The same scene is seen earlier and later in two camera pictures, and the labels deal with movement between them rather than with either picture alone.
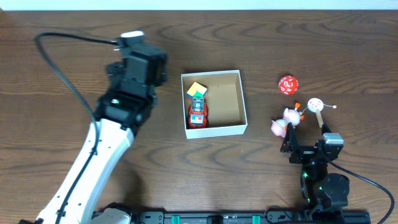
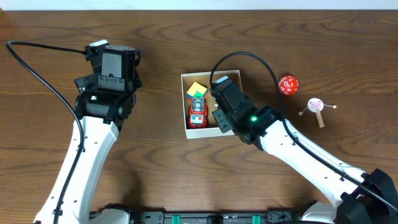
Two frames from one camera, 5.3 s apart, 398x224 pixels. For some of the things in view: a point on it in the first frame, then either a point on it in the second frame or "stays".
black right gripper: (303, 153) -> (219, 116)
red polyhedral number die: (288, 84) stays
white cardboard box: (226, 111) stays
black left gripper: (160, 64) -> (80, 82)
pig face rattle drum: (315, 105) stays
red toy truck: (198, 114) stays
